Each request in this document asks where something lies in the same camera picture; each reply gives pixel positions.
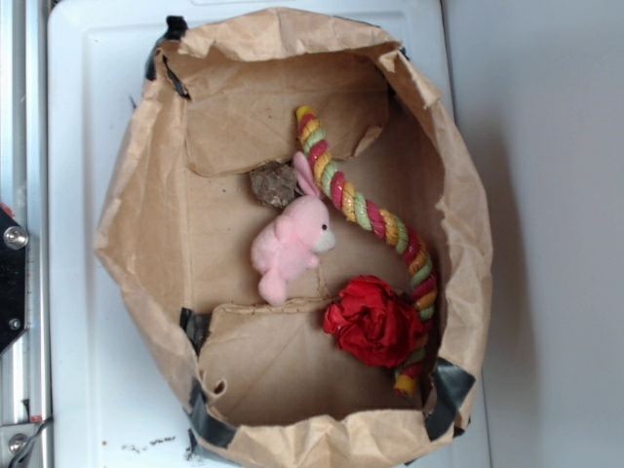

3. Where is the black metal bracket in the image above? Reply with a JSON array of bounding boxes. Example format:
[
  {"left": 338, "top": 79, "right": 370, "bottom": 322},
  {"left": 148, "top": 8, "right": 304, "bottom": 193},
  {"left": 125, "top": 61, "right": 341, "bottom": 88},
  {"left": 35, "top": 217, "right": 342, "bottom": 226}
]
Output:
[{"left": 0, "top": 203, "right": 29, "bottom": 354}]

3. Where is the pink plush bunny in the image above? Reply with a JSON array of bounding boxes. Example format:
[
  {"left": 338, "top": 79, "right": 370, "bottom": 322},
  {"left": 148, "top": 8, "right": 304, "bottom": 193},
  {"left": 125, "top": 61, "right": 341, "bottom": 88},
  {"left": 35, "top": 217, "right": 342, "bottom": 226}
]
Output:
[{"left": 251, "top": 151, "right": 335, "bottom": 306}]

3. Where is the red paper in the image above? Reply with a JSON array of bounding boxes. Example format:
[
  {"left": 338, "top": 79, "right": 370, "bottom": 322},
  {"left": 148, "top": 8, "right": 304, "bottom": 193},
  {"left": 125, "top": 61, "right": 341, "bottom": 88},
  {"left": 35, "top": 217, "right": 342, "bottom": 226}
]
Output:
[{"left": 323, "top": 275, "right": 426, "bottom": 368}]

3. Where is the aluminium frame rail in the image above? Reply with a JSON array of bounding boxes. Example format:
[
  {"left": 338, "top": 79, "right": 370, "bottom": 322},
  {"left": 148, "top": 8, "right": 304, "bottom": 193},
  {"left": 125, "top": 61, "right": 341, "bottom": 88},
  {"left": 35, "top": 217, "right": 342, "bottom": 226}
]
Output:
[{"left": 1, "top": 0, "right": 54, "bottom": 467}]

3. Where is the multicolour twisted rope toy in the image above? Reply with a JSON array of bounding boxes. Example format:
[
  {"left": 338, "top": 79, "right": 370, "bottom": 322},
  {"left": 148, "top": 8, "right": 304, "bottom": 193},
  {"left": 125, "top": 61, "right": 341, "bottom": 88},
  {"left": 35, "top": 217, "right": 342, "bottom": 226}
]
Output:
[{"left": 295, "top": 105, "right": 438, "bottom": 398}]

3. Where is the brown paper bag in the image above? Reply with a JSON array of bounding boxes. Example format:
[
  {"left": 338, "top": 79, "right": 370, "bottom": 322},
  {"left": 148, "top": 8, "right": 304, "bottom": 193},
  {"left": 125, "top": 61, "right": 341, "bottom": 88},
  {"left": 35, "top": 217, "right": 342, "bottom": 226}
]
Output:
[{"left": 96, "top": 8, "right": 493, "bottom": 467}]

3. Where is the crumpled brown paper ball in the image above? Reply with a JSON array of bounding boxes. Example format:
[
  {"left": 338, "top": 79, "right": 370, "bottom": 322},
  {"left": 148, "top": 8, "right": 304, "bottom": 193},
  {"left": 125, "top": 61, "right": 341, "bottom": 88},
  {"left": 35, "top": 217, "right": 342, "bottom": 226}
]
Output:
[{"left": 250, "top": 162, "right": 297, "bottom": 209}]

